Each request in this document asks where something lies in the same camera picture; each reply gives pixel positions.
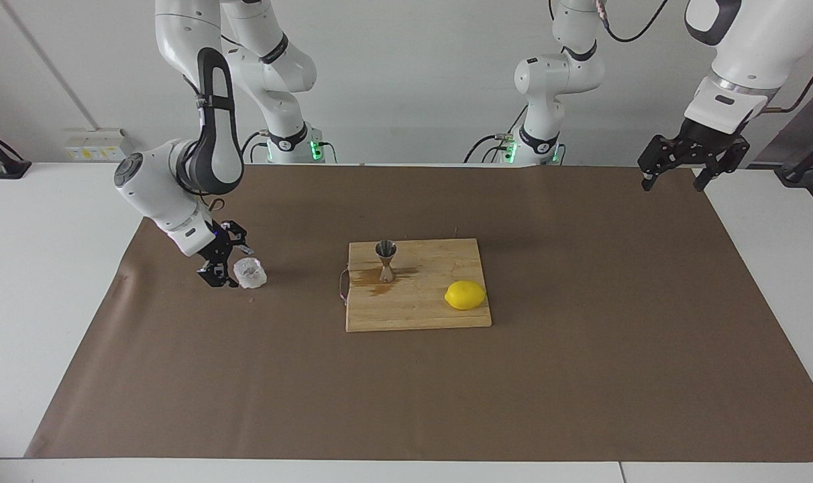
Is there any yellow lemon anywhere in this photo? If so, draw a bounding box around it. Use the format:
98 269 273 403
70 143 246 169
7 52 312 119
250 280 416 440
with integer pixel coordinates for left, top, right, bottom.
444 280 488 311

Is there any black left base cable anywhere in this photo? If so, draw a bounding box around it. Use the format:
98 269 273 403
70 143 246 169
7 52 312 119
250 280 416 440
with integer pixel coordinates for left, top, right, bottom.
465 101 519 164

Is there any clear plastic cup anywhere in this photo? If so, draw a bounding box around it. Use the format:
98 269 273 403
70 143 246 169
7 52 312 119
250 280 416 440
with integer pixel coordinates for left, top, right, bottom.
233 256 268 290

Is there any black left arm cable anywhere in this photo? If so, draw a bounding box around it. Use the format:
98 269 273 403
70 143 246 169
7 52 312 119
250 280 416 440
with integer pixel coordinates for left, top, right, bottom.
600 0 813 115

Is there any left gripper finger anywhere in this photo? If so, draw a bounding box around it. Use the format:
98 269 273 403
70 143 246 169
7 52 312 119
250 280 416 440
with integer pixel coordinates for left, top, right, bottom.
694 137 750 193
637 135 680 191

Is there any brown paper table mat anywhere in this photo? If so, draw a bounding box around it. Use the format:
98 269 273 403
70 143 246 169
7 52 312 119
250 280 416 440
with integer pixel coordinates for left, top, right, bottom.
24 163 813 464

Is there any wooden cutting board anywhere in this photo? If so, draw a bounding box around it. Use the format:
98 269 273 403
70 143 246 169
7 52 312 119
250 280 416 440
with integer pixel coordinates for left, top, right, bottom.
337 237 493 333

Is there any steel double jigger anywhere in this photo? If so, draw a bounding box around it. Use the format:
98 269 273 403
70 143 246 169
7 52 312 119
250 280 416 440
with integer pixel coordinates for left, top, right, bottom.
375 240 398 283

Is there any white wall power outlet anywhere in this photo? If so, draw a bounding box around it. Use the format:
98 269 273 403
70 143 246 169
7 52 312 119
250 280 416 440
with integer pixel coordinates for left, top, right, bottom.
64 129 131 162

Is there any black table clamp mount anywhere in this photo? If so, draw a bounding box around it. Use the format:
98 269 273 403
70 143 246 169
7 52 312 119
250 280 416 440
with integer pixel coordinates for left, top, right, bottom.
775 131 813 187
0 124 32 179

